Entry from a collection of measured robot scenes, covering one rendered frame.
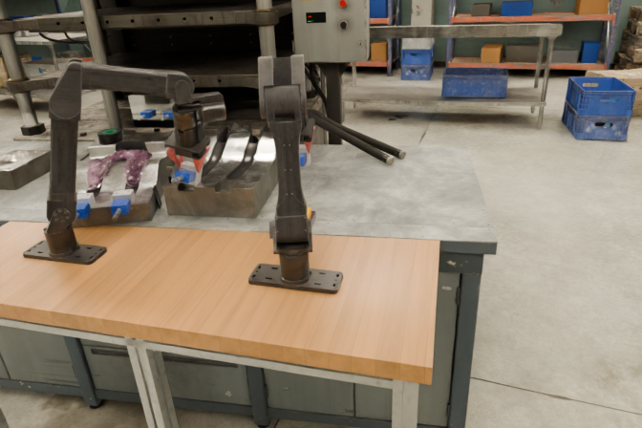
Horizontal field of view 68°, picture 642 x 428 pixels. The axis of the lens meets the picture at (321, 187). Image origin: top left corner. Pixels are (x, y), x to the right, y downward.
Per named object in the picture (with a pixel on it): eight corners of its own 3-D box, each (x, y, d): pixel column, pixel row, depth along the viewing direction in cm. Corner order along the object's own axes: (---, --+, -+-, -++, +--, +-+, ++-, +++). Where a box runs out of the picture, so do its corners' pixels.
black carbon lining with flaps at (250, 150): (239, 185, 136) (235, 154, 132) (185, 184, 138) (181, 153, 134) (270, 145, 167) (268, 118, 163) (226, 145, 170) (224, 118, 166)
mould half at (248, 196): (255, 218, 132) (250, 173, 126) (167, 215, 136) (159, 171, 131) (294, 155, 177) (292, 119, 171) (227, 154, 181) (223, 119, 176)
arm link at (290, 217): (278, 236, 106) (267, 85, 97) (309, 235, 106) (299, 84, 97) (276, 247, 100) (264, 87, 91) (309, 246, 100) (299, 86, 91)
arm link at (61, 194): (75, 215, 120) (81, 86, 111) (75, 226, 115) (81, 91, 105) (48, 215, 118) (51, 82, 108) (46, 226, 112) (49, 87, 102)
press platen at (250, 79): (290, 120, 195) (287, 76, 188) (10, 119, 217) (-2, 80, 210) (323, 78, 269) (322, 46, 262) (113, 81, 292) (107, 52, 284)
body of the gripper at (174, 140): (175, 135, 130) (172, 112, 125) (210, 143, 129) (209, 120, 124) (163, 149, 125) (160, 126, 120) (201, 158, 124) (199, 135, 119)
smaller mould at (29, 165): (16, 190, 158) (10, 170, 155) (-23, 188, 161) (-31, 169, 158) (56, 167, 176) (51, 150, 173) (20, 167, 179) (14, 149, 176)
